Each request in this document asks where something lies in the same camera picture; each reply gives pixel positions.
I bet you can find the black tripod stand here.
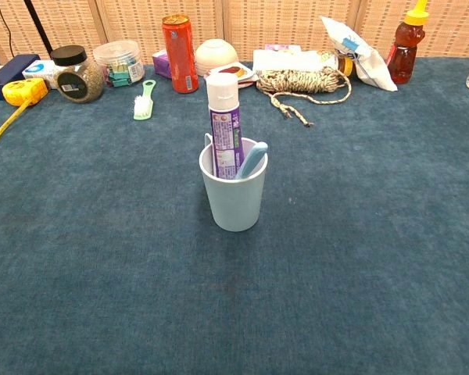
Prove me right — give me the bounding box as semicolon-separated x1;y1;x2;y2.
23;0;55;55

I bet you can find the small purple white carton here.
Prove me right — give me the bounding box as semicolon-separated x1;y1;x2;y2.
263;43;303;54

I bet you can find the thin black background cable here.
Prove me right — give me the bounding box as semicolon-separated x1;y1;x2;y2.
0;0;16;56

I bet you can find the green scrubbing brush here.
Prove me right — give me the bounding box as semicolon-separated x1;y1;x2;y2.
132;79;157;121

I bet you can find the yellow tape measure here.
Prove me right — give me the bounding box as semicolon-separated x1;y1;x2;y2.
0;77;50;142

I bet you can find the purple toothpaste tube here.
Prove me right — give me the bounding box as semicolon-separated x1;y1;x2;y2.
205;72;245;180

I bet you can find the red drink can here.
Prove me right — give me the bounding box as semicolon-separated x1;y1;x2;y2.
162;13;200;94

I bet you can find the dark blue box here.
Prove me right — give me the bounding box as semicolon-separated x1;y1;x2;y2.
0;53;41;102

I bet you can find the clear tub of clips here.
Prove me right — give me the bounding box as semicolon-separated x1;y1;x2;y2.
92;39;145;88

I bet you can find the white plastic snack bag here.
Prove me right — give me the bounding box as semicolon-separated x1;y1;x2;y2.
320;15;399;93

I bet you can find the white rolled package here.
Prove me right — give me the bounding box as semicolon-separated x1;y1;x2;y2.
252;48;341;73

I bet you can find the small yellow round item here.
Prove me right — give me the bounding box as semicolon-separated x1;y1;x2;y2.
338;56;355;78

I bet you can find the honey bear bottle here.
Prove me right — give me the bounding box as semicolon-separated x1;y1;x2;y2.
386;0;431;85

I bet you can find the purple and pink box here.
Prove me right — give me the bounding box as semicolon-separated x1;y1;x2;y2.
152;49;174;80

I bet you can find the light blue toothbrush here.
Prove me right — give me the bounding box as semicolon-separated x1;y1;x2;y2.
234;141;269;180

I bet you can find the blue table cloth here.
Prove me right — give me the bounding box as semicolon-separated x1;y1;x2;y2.
0;56;469;375

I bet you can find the braided rope bundle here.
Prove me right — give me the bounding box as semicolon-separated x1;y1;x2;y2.
256;66;353;128

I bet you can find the beige bowl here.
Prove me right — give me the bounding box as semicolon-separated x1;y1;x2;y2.
195;38;240;77

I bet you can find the bamboo folding screen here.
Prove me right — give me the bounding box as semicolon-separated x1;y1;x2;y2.
0;0;469;66

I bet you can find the white cup with eared handle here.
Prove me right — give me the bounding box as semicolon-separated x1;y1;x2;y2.
198;132;268;233

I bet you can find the white snack packet red picture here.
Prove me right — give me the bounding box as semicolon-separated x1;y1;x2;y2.
203;61;259;89

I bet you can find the glass jar with black lid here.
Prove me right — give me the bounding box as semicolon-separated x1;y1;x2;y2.
49;45;105;104

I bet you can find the white and blue carton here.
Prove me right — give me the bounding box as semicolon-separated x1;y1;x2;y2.
21;59;63;90

